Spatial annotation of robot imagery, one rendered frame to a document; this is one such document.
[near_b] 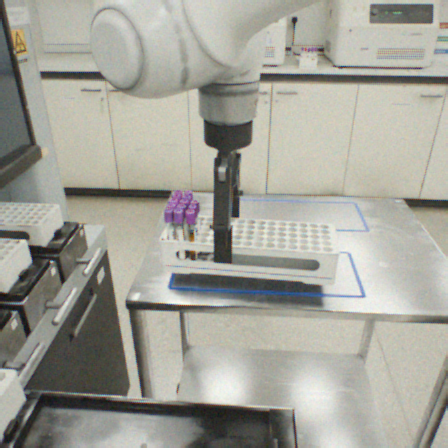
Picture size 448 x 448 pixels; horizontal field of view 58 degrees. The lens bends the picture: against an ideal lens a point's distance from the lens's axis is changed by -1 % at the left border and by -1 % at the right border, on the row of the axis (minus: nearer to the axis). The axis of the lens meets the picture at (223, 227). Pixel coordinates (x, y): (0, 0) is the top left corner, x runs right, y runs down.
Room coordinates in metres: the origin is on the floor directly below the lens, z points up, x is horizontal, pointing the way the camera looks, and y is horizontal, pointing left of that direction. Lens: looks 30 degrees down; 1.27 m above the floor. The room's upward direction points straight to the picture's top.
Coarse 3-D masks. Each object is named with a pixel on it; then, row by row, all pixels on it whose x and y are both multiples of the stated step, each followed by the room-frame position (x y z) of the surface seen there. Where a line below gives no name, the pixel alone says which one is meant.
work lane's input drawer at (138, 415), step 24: (24, 408) 0.34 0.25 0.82; (48, 408) 0.35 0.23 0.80; (72, 408) 0.35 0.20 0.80; (96, 408) 0.35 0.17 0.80; (120, 408) 0.35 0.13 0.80; (144, 408) 0.35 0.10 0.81; (168, 408) 0.34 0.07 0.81; (192, 408) 0.34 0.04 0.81; (216, 408) 0.34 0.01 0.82; (240, 408) 0.34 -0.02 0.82; (264, 408) 0.34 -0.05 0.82; (288, 408) 0.35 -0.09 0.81; (24, 432) 0.31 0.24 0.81; (48, 432) 0.31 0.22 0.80; (72, 432) 0.31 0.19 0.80; (96, 432) 0.31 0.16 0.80; (120, 432) 0.31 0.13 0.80; (144, 432) 0.31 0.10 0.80; (168, 432) 0.31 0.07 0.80; (192, 432) 0.31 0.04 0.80; (216, 432) 0.31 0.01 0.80; (240, 432) 0.31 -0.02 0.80; (264, 432) 0.31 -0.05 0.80; (288, 432) 0.30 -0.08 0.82
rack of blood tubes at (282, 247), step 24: (168, 240) 0.59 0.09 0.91; (240, 240) 0.59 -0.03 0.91; (264, 240) 0.59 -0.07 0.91; (288, 240) 0.59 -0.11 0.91; (312, 240) 0.59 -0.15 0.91; (336, 240) 0.58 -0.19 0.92; (168, 264) 0.58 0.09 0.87; (192, 264) 0.58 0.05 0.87; (216, 264) 0.57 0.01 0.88; (240, 264) 0.60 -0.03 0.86; (264, 264) 0.60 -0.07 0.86; (288, 264) 0.60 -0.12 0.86; (312, 264) 0.60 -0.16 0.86; (336, 264) 0.54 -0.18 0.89
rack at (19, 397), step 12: (0, 372) 0.35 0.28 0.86; (12, 372) 0.35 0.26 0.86; (0, 384) 0.33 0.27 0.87; (12, 384) 0.34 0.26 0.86; (0, 396) 0.32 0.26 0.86; (12, 396) 0.33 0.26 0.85; (24, 396) 0.35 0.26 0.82; (0, 408) 0.31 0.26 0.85; (12, 408) 0.32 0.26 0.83; (0, 420) 0.30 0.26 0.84; (0, 432) 0.30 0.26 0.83
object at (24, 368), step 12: (0, 312) 0.52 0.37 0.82; (12, 312) 0.53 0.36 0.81; (0, 324) 0.49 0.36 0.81; (12, 324) 0.51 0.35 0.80; (0, 336) 0.48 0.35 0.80; (12, 336) 0.50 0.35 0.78; (24, 336) 0.53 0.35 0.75; (0, 348) 0.47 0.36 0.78; (12, 348) 0.49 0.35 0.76; (36, 348) 0.50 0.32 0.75; (0, 360) 0.46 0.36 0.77; (12, 360) 0.48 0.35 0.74; (36, 360) 0.48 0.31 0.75; (24, 372) 0.45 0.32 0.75
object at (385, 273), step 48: (384, 240) 0.74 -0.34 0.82; (432, 240) 0.74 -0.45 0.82; (144, 288) 0.58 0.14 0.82; (192, 288) 0.58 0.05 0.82; (240, 288) 0.58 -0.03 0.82; (288, 288) 0.58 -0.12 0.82; (336, 288) 0.58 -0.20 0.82; (384, 288) 0.58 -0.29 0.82; (432, 288) 0.58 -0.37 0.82; (144, 336) 0.55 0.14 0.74; (144, 384) 0.55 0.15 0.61; (192, 384) 0.81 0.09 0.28; (240, 384) 0.81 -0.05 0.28; (288, 384) 0.81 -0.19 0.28; (336, 384) 0.81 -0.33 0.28; (336, 432) 0.66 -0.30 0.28; (432, 432) 0.50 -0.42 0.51
